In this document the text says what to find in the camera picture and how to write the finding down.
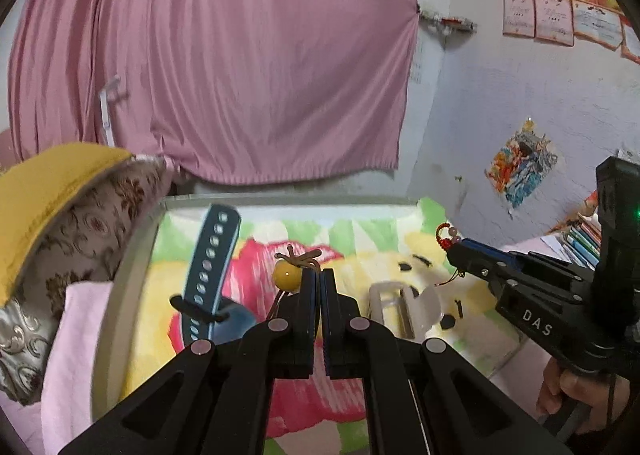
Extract red charm ornament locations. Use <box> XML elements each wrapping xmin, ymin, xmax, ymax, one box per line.
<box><xmin>435</xmin><ymin>222</ymin><xmax>461</xmax><ymax>287</ymax></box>

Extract brown hair tie yellow bead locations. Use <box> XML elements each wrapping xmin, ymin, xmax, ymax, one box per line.
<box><xmin>267</xmin><ymin>244</ymin><xmax>322</xmax><ymax>319</ymax></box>

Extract person's right hand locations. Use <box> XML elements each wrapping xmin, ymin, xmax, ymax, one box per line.
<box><xmin>536</xmin><ymin>357</ymin><xmax>631</xmax><ymax>435</ymax></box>

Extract pink bed sheet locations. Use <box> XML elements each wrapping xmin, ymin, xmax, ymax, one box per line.
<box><xmin>0</xmin><ymin>234</ymin><xmax>576</xmax><ymax>455</ymax></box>

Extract white hair clip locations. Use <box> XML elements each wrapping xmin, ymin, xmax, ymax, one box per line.
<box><xmin>369</xmin><ymin>282</ymin><xmax>444</xmax><ymax>342</ymax></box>

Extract stack of books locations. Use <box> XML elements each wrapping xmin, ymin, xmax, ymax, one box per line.
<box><xmin>542</xmin><ymin>212</ymin><xmax>601</xmax><ymax>271</ymax></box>

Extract colourful cartoon towel liner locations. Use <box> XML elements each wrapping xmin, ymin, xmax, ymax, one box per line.
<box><xmin>114</xmin><ymin>200</ymin><xmax>522</xmax><ymax>454</ymax></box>

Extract grey tray box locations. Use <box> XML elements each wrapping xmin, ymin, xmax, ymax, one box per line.
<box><xmin>91</xmin><ymin>196</ymin><xmax>544</xmax><ymax>417</ymax></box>

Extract floral brocade pillow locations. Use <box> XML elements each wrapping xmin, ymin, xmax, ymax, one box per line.
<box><xmin>1</xmin><ymin>156</ymin><xmax>172</xmax><ymax>405</ymax></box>

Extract pink folded blanket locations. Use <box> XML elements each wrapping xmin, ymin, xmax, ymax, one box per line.
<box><xmin>41</xmin><ymin>282</ymin><xmax>113</xmax><ymax>454</ymax></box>

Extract pink curtain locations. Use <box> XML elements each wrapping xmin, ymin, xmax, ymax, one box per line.
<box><xmin>8</xmin><ymin>0</ymin><xmax>418</xmax><ymax>185</ymax></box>

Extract yellow pillow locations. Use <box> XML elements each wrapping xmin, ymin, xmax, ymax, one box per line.
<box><xmin>1</xmin><ymin>142</ymin><xmax>132</xmax><ymax>305</ymax></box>

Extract blue watch with strap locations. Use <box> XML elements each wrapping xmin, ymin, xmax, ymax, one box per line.
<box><xmin>169</xmin><ymin>204</ymin><xmax>256</xmax><ymax>347</ymax></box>

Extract colourful wall drawing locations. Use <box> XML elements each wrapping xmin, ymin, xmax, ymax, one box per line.
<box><xmin>485</xmin><ymin>118</ymin><xmax>560</xmax><ymax>215</ymax></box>

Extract wall certificates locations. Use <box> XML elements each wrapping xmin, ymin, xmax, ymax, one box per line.
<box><xmin>502</xmin><ymin>0</ymin><xmax>639</xmax><ymax>63</ymax></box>

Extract white window handle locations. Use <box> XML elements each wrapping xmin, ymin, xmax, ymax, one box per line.
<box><xmin>98</xmin><ymin>76</ymin><xmax>120</xmax><ymax>147</ymax></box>

